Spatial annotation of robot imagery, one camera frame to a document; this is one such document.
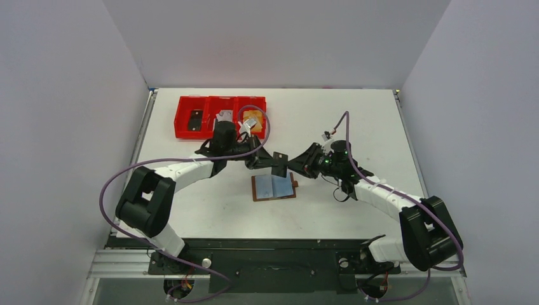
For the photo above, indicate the brown leather card holder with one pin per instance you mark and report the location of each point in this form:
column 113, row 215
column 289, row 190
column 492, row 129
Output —
column 271, row 187

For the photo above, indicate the red bin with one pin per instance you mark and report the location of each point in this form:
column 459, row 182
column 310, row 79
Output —
column 185, row 105
column 252, row 103
column 216, row 104

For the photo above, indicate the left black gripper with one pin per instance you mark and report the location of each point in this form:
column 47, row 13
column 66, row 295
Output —
column 261, row 159

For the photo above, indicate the white VIP card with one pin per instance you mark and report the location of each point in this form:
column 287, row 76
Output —
column 224, row 115

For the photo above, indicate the aluminium frame rail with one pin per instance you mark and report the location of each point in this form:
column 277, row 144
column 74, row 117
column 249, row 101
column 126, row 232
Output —
column 129, row 264

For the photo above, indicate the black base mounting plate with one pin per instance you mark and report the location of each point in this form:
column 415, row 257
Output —
column 269, row 266

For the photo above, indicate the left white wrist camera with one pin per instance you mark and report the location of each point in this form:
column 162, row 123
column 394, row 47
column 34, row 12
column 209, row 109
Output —
column 247, row 126

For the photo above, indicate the dark grey chip card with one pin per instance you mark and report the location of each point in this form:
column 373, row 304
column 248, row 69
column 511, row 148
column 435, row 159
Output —
column 279, row 164

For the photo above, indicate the yellow card holder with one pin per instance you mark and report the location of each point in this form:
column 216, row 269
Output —
column 254, row 114

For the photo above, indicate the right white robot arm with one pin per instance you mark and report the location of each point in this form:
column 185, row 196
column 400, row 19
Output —
column 428, row 235

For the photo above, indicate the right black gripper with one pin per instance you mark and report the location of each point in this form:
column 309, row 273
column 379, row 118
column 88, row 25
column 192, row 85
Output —
column 311, row 158

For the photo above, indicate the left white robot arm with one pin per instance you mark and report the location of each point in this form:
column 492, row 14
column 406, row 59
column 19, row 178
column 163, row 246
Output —
column 146, row 202

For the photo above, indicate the black card holder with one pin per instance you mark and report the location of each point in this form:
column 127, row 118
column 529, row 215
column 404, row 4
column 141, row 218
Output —
column 195, row 121

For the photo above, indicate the red right bin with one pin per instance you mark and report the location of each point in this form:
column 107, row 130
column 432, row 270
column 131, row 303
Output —
column 252, row 103

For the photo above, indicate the red left bin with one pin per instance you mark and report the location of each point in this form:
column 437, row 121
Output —
column 185, row 105

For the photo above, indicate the red middle bin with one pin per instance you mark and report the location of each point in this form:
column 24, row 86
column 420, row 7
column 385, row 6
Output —
column 216, row 104

